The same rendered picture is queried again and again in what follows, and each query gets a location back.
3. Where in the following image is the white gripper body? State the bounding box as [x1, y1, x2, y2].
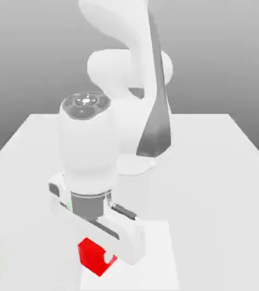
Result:
[49, 195, 148, 266]

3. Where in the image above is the small red cube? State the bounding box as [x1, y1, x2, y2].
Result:
[77, 237, 118, 277]

